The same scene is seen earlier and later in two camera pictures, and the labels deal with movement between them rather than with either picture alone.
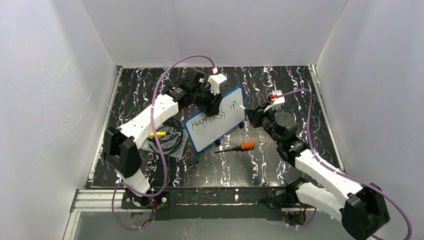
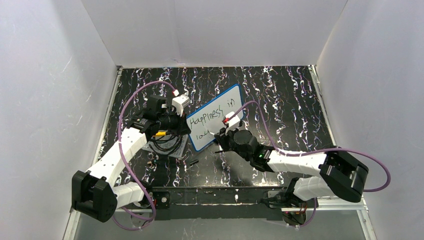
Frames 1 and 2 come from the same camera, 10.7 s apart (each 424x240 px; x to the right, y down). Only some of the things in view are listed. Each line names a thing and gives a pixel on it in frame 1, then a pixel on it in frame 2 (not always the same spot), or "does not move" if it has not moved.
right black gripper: x=255 y=116 to x=224 y=136
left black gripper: x=209 y=103 to x=180 y=122
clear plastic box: x=172 y=140 does not move
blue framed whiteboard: x=204 y=129 does not move
